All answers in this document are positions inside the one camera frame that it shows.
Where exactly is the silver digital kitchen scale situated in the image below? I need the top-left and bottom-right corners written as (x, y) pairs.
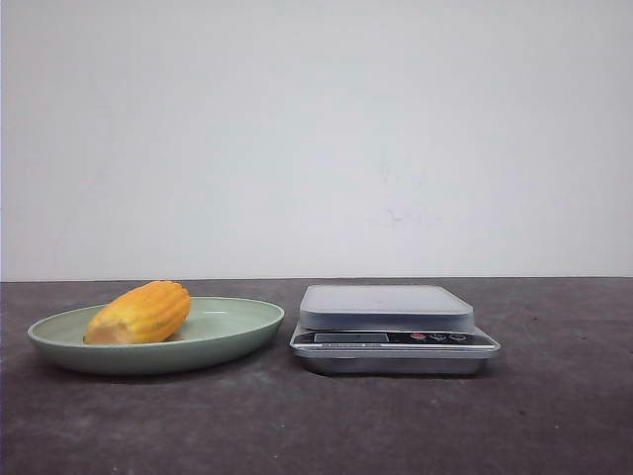
top-left (290, 284), bottom-right (501, 375)

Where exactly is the light green plate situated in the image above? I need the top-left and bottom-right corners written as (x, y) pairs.
top-left (28, 297), bottom-right (285, 376)

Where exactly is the yellow corn cob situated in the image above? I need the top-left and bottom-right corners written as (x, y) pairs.
top-left (83, 281), bottom-right (192, 344)

